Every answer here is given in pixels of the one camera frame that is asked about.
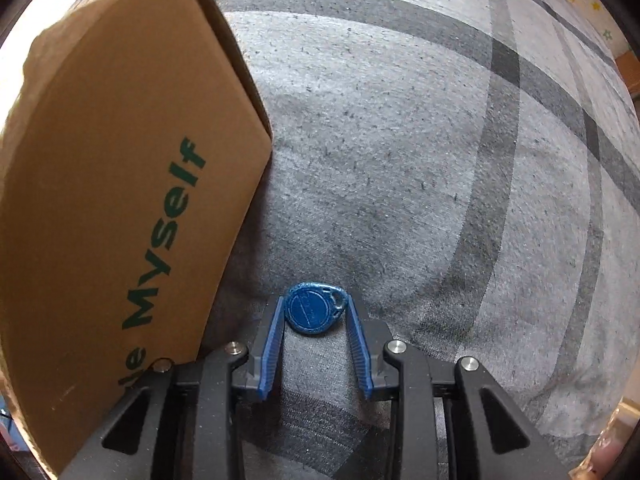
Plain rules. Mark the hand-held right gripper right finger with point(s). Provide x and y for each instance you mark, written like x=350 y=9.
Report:
x=361 y=355

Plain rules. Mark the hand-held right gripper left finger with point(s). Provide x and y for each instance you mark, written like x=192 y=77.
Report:
x=270 y=350

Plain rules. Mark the blue key fob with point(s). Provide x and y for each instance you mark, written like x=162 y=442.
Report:
x=311 y=310

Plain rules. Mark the brown cardboard box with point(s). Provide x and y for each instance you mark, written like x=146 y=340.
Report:
x=115 y=185

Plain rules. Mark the grey plaid bed sheet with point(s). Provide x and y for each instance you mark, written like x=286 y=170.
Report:
x=425 y=160

